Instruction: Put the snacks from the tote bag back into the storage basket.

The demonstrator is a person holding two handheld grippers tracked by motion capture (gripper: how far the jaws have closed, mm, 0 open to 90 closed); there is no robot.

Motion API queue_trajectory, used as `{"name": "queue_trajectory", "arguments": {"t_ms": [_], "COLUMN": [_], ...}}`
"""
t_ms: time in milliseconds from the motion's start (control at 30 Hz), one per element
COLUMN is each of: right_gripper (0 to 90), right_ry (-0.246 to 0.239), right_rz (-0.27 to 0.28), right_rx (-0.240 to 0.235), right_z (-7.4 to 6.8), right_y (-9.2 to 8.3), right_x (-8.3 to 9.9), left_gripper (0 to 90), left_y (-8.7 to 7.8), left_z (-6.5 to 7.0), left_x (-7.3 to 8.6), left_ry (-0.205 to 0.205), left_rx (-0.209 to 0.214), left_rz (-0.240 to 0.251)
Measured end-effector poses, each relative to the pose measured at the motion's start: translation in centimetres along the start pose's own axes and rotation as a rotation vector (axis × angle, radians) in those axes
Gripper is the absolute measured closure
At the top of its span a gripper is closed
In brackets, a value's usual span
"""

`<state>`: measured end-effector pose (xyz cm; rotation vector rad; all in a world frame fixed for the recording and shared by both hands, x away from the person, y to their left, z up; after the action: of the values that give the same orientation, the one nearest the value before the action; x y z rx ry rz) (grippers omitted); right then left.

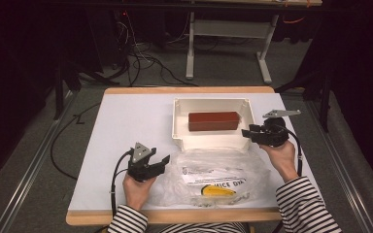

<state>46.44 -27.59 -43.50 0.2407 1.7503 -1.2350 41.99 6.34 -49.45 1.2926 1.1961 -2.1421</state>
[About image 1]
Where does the tangle of floor cables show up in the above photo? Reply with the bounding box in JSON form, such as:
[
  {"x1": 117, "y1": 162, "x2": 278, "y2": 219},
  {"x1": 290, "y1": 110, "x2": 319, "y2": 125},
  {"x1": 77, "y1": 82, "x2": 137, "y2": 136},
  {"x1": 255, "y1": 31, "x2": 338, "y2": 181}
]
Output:
[{"x1": 110, "y1": 13, "x2": 199, "y2": 87}]

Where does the white plastic bin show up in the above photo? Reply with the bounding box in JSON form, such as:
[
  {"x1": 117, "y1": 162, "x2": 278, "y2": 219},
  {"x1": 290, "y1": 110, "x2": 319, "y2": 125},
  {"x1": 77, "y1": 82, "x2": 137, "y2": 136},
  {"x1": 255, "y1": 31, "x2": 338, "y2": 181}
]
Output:
[{"x1": 171, "y1": 97, "x2": 256, "y2": 151}]

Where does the white table mat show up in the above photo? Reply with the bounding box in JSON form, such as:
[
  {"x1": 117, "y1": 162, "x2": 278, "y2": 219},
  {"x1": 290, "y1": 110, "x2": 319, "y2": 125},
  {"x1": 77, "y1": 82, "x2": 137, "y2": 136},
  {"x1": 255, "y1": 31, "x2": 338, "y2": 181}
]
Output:
[{"x1": 68, "y1": 92, "x2": 319, "y2": 212}]

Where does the clear plastic bag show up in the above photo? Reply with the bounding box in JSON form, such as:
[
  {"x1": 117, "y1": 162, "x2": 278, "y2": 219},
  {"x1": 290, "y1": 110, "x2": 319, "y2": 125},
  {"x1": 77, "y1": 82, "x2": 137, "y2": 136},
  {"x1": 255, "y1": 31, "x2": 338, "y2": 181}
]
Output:
[{"x1": 151, "y1": 148, "x2": 272, "y2": 209}]

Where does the person's striped torso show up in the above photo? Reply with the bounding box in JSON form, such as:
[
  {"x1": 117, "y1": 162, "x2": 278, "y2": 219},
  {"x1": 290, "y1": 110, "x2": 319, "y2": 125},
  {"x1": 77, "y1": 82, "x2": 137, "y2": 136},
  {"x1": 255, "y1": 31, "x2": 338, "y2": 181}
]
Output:
[{"x1": 148, "y1": 221, "x2": 250, "y2": 233}]

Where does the black metal stand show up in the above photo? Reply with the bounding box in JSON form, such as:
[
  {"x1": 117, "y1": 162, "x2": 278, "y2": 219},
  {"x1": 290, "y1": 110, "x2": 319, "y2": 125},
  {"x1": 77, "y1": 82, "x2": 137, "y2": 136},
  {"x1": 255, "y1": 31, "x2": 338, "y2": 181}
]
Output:
[
  {"x1": 52, "y1": 61, "x2": 121, "y2": 121},
  {"x1": 274, "y1": 64, "x2": 334, "y2": 134}
]

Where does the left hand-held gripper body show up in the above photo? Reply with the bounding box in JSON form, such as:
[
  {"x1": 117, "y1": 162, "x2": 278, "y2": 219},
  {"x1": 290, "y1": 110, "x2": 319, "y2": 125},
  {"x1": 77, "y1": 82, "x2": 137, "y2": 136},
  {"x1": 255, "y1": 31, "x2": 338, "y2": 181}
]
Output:
[{"x1": 127, "y1": 142, "x2": 163, "y2": 183}]

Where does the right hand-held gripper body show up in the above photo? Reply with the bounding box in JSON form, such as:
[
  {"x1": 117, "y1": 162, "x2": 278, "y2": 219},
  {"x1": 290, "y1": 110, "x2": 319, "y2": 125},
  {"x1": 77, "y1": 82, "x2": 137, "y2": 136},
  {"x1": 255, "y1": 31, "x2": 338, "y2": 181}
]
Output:
[{"x1": 248, "y1": 109, "x2": 302, "y2": 149}]

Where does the wooden table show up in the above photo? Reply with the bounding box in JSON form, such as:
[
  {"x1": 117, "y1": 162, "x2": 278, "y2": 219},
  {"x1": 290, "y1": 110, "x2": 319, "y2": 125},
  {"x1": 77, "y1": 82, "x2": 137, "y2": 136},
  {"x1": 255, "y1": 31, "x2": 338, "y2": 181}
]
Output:
[{"x1": 65, "y1": 85, "x2": 285, "y2": 226}]

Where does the orange cable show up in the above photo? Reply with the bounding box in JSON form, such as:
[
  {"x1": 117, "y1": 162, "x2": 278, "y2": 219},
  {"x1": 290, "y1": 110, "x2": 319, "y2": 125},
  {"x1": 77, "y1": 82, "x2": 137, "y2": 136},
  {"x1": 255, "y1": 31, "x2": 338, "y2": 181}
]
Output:
[{"x1": 282, "y1": 16, "x2": 306, "y2": 25}]

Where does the person's right hand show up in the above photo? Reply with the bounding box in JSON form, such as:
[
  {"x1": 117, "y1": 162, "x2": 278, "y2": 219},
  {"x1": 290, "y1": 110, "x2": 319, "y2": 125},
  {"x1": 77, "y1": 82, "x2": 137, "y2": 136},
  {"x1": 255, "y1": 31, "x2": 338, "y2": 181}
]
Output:
[{"x1": 258, "y1": 140, "x2": 301, "y2": 183}]

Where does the black floor cable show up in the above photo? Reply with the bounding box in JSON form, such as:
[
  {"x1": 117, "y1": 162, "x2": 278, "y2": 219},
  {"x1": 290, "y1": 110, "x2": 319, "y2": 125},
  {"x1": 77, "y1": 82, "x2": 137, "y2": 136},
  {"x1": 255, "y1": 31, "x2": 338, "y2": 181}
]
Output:
[{"x1": 50, "y1": 102, "x2": 102, "y2": 181}]

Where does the person's left hand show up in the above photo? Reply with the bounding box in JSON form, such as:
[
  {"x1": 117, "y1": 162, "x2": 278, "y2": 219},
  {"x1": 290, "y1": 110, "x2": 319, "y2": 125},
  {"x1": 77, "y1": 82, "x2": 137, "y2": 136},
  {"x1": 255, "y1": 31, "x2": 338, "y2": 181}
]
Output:
[{"x1": 122, "y1": 173, "x2": 157, "y2": 212}]

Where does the red-brown rectangular box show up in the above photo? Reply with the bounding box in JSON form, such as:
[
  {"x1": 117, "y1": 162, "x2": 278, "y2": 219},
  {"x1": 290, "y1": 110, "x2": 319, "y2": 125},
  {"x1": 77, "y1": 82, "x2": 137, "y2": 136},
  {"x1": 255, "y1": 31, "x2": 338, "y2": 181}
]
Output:
[{"x1": 187, "y1": 111, "x2": 243, "y2": 133}]

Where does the metal floor rail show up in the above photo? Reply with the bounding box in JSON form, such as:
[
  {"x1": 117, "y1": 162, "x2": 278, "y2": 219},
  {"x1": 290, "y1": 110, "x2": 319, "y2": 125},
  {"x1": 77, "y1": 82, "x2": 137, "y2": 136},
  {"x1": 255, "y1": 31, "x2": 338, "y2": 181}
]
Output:
[
  {"x1": 0, "y1": 90, "x2": 80, "y2": 233},
  {"x1": 304, "y1": 96, "x2": 373, "y2": 233}
]

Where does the white metal desk frame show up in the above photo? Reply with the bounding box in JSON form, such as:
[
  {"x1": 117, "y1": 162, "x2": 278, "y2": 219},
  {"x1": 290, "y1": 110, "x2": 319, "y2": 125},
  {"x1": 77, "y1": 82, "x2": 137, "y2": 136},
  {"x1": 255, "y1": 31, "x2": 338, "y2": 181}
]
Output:
[{"x1": 185, "y1": 11, "x2": 280, "y2": 85}]

